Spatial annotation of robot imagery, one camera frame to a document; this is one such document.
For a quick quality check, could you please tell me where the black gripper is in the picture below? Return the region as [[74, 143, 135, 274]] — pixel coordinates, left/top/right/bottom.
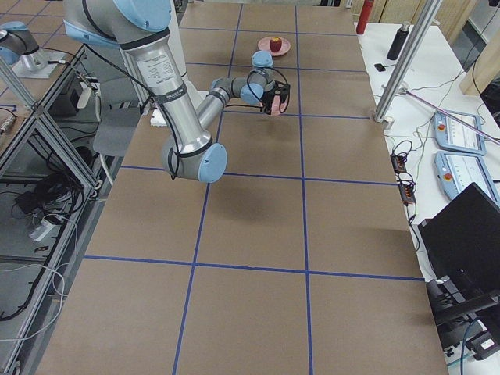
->
[[260, 89, 277, 114]]

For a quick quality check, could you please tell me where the red yellow apple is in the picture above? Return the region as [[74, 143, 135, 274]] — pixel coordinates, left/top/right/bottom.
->
[[269, 37, 283, 53]]

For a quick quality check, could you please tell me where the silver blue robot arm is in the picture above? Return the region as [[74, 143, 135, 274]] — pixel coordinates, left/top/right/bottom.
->
[[64, 1, 290, 183], [1, 21, 55, 79]]

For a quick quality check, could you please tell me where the pink bowl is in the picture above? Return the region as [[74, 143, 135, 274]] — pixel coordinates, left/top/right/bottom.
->
[[270, 95, 287, 116]]

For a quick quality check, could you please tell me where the pink plate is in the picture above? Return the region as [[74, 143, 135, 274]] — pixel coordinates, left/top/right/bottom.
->
[[257, 36, 291, 57]]

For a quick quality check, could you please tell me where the red water bottle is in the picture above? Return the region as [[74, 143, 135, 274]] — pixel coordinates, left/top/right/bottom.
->
[[356, 0, 374, 35]]

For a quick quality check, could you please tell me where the reacher grabber stick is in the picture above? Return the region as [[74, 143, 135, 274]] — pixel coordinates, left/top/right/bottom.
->
[[398, 88, 500, 146]]

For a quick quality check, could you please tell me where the black water bottle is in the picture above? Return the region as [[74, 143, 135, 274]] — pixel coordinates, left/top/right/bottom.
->
[[387, 21, 411, 61]]

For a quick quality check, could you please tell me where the orange black power strip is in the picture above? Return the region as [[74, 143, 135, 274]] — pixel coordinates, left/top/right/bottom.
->
[[391, 153, 416, 206]]

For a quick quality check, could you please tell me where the brown paper table cover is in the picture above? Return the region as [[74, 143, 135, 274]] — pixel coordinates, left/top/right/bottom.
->
[[37, 3, 447, 374]]

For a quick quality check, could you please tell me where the upper teach pendant tablet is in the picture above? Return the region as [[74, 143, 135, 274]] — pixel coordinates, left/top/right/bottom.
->
[[433, 112, 487, 155]]

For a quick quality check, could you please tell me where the teach pendant tablet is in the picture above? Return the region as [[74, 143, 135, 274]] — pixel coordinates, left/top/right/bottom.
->
[[434, 151, 499, 203], [433, 112, 487, 155]]

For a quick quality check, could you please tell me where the lower teach pendant tablet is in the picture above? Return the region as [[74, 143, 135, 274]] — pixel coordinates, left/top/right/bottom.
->
[[434, 151, 499, 203]]

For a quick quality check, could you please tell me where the black laptop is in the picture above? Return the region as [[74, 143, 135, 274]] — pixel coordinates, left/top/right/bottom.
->
[[418, 183, 499, 292]]

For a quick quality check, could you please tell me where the aluminium frame post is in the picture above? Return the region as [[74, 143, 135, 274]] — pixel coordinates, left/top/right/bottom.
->
[[373, 0, 442, 123]]

